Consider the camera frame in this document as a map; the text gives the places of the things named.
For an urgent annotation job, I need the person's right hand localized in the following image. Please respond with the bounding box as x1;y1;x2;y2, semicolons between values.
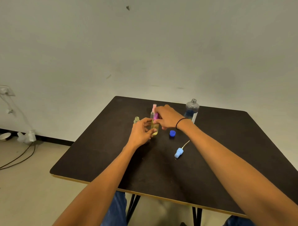
153;104;187;130

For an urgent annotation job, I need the black wristband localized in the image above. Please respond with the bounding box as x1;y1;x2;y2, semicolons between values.
176;118;189;130

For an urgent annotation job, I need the person's right jeans leg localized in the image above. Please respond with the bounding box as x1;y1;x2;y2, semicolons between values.
223;215;256;226

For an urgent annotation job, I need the person's left hand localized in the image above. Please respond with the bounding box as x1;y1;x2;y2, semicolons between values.
127;118;157;149

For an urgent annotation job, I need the person's jeans leg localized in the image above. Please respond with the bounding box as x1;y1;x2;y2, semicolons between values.
100;191;128;226
223;215;256;226

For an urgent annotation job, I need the white cable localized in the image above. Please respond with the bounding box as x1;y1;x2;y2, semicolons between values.
0;93;33;135

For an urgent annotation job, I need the black floor cable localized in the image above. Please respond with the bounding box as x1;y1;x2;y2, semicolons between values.
0;142;37;170

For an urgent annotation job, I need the person's left forearm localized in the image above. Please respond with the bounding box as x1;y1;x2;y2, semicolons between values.
52;142;138;226

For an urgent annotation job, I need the black table leg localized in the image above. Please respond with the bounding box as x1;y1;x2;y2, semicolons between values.
126;194;141;225
192;207;203;226

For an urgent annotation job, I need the small bottle with yellow liquid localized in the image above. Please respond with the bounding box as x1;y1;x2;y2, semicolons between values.
151;119;160;136

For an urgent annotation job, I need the large clear plastic bottle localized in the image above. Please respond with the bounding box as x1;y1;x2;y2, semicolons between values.
184;99;200;124

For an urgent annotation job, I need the white power adapter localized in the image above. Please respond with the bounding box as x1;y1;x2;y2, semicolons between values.
17;130;37;144

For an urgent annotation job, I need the person's right forearm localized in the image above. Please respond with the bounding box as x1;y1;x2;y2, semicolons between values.
178;119;298;226

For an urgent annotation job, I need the white wall socket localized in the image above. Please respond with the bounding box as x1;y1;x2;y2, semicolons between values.
0;85;16;97

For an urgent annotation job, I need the light blue spray pump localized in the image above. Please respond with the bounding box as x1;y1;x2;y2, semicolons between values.
174;140;190;159

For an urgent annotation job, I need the person's left jeans leg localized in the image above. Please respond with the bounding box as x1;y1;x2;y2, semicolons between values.
100;191;128;226

